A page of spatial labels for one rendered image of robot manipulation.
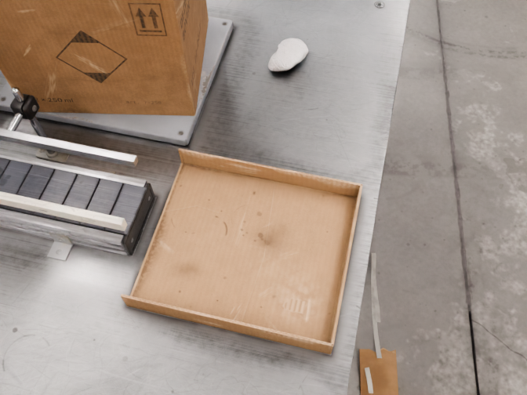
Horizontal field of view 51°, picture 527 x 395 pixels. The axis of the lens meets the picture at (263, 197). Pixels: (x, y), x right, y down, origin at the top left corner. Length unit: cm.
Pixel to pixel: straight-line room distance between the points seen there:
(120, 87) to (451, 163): 135
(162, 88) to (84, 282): 33
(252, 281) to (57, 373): 30
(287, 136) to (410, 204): 100
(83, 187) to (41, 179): 7
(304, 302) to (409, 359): 91
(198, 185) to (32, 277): 29
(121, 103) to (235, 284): 37
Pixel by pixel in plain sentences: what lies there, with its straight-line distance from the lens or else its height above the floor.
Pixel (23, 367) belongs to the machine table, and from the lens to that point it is 86.
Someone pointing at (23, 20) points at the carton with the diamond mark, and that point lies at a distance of 90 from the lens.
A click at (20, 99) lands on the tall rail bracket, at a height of 98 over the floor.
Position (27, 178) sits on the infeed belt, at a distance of 94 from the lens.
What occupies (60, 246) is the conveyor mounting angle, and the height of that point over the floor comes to 83.
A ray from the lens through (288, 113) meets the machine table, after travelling 100.
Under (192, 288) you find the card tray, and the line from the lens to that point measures 83.
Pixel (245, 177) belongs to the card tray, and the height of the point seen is 83.
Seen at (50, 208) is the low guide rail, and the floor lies 91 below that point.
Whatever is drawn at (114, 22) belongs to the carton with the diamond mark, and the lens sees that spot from 85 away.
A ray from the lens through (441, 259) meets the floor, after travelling 183.
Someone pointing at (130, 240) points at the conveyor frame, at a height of 86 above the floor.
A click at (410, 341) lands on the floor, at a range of 171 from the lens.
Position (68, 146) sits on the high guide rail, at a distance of 84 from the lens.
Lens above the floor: 160
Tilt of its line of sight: 59 degrees down
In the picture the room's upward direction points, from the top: 2 degrees counter-clockwise
